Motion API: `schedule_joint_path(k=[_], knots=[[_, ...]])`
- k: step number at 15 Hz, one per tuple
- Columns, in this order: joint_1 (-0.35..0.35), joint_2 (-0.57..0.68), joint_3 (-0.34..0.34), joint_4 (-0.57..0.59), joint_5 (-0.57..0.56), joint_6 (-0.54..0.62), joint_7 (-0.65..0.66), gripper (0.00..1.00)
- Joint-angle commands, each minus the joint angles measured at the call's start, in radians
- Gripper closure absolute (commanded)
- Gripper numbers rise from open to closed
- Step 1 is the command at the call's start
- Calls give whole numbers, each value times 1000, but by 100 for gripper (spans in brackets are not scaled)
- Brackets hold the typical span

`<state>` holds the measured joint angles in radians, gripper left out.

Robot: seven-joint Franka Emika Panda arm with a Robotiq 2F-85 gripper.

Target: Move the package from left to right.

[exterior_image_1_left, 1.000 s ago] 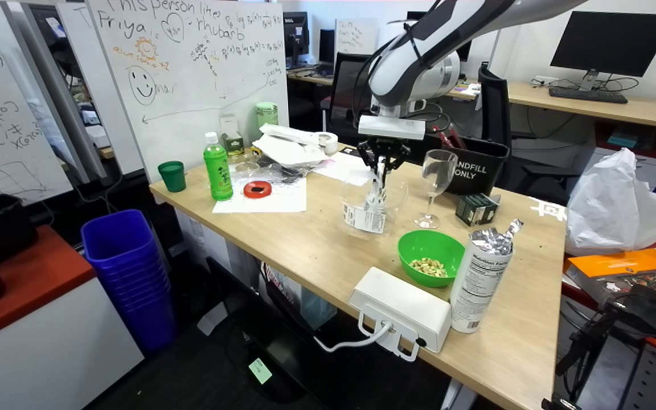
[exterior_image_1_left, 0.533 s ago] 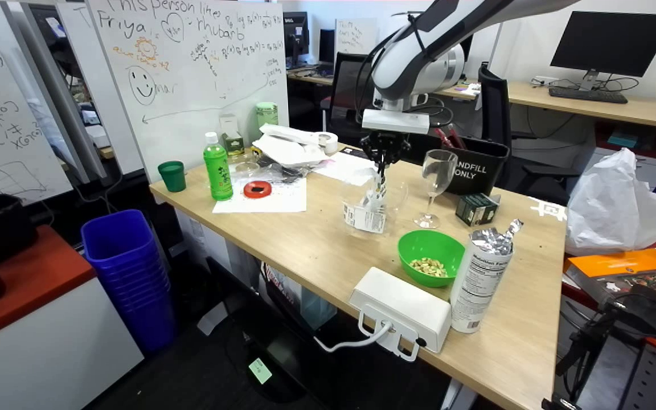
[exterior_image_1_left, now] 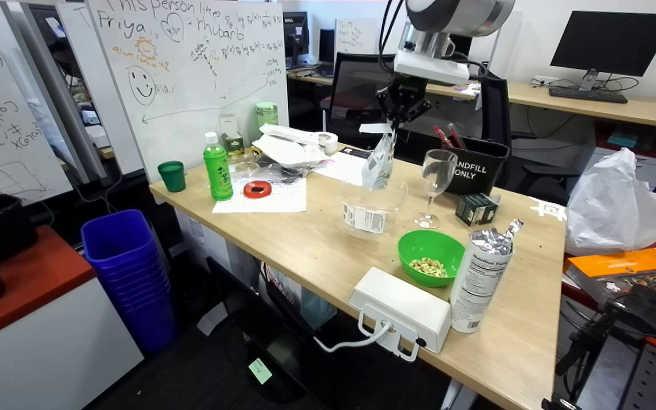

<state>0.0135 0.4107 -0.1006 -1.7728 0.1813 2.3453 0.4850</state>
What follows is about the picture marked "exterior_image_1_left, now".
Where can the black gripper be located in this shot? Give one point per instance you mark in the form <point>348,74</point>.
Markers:
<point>405,92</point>

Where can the white snack package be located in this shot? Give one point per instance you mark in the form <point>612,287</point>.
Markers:
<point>378,161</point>

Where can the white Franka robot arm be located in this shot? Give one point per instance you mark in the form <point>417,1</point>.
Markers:
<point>450,30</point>

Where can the black mesh office chair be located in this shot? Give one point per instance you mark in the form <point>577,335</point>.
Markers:
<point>351,94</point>

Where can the red stick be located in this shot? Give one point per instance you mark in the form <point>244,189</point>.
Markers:
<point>457,135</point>
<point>443,137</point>

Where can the printed white paper sheet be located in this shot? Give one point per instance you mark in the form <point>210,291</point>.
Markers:
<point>342,168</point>

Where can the clear wine glass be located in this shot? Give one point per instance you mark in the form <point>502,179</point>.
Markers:
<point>435,177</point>

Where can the small whiteboard with writing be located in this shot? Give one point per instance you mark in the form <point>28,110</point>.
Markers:
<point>355,34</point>

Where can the black landfill bin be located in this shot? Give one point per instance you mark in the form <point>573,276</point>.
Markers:
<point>476,170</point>

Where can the clear plastic container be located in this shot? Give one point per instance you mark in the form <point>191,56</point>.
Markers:
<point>366,216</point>

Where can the white paper pile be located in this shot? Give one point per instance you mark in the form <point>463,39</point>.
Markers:
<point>294,145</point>

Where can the small dark computer monitor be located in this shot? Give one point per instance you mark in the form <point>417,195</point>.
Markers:
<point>302,37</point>

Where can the small black box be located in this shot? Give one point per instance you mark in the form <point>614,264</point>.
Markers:
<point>476,208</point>

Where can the light green container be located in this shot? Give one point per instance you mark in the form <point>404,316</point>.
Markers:
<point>265,117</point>

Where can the green plastic bowl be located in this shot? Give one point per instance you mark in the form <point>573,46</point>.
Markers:
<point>430,252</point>

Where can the orange tape roll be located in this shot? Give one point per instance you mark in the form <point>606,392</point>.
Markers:
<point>258,189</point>

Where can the green plastic bottle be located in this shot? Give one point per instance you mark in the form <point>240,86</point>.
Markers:
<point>216,168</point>

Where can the white electrical box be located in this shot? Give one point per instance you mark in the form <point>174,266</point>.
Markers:
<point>404,309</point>

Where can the whiteboard with sun drawing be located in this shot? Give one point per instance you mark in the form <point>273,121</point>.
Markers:
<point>191,75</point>

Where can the wooden side desk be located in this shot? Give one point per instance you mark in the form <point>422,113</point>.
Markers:
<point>608,107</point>

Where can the dark green cup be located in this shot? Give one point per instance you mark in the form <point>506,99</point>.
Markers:
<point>171,176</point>

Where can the large black computer monitor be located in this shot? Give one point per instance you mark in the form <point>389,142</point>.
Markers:
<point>614,46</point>

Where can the white plastic bag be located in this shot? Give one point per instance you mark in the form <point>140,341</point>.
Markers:
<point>615,206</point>

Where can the orange book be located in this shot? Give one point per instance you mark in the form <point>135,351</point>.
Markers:
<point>624,263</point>

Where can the blue plastic bin stack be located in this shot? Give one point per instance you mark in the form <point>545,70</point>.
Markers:
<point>131,274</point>

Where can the dark magazine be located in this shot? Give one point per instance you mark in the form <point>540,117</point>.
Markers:
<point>648,287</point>

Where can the black metal stand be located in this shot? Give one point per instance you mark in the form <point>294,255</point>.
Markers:
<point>615,341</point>

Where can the whiteboard with dense writing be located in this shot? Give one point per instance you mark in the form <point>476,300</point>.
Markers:
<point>0,113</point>

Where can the white cabinet with red top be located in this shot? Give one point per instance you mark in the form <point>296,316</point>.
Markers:
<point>39,325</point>

